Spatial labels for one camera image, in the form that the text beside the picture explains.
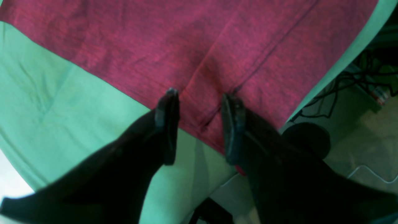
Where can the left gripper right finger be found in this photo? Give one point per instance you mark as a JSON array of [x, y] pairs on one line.
[[292, 185]]

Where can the green table cloth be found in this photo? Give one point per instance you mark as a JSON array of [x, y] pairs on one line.
[[77, 124]]

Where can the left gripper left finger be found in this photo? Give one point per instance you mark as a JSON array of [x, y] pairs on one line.
[[108, 187]]

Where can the red long-sleeve T-shirt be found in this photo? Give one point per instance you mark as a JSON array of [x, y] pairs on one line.
[[202, 53]]

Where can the black round stand base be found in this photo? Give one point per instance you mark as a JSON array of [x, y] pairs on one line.
[[309, 136]]

